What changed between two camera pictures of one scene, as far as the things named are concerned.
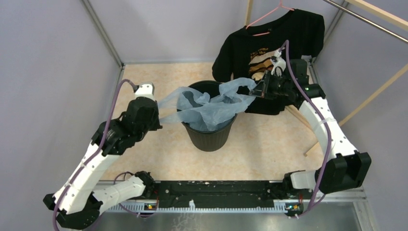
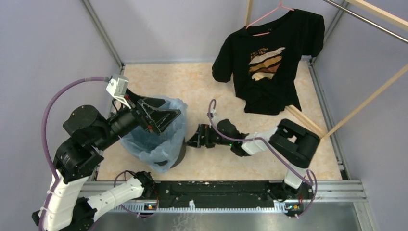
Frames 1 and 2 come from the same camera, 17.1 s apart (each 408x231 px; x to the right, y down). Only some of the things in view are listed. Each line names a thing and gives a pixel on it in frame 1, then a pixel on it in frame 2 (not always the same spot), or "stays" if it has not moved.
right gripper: (261, 89) -> (197, 140)
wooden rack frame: (388, 16) stays
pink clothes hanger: (259, 19) stays
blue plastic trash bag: (209, 111) -> (160, 151)
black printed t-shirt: (248, 52) stays
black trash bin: (209, 140) -> (179, 159)
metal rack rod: (366, 20) stays
